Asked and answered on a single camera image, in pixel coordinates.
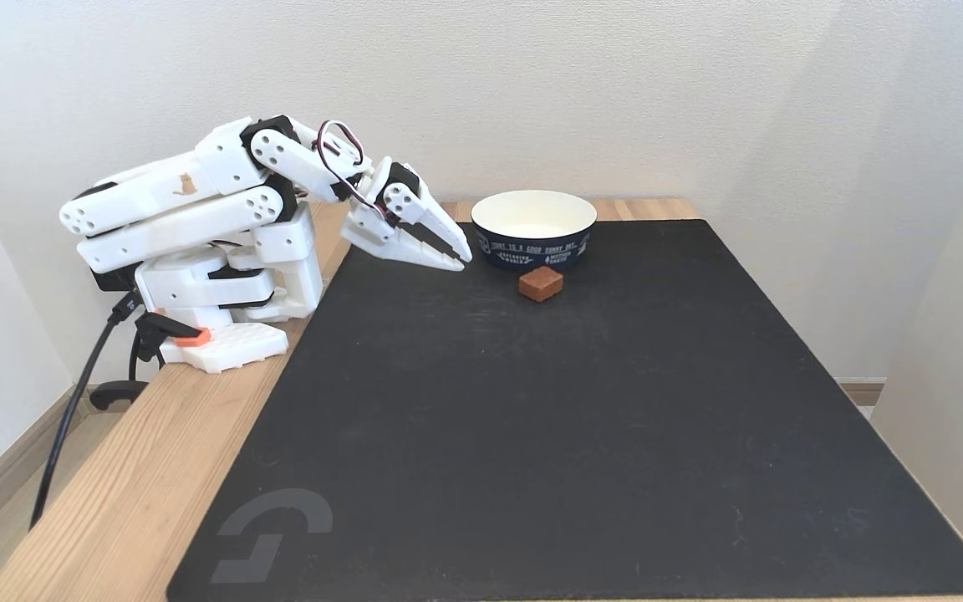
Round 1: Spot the brown cube toy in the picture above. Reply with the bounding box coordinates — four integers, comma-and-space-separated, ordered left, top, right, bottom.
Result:
518, 267, 564, 303

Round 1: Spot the navy paper bowl white inside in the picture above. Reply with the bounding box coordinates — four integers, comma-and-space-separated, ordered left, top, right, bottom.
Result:
471, 190, 598, 271

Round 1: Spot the black and orange clamp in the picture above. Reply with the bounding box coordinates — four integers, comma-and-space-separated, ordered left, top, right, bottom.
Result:
89, 309, 212, 411

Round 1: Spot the black desk mat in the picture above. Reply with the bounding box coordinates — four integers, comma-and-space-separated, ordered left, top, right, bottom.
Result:
166, 219, 963, 601

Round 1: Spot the red black wrist servo cable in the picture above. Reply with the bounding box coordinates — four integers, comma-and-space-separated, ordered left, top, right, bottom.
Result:
313, 120, 390, 223

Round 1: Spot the thick black power cable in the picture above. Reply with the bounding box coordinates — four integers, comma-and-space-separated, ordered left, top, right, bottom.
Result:
28, 288, 144, 530

